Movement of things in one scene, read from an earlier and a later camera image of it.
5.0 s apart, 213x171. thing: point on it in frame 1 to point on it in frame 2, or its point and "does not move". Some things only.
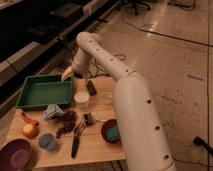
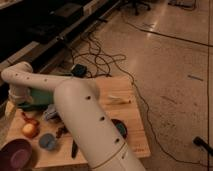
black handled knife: (76, 143) does not move
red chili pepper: (29, 119) does not move
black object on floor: (198, 141) does not move
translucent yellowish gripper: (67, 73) to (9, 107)
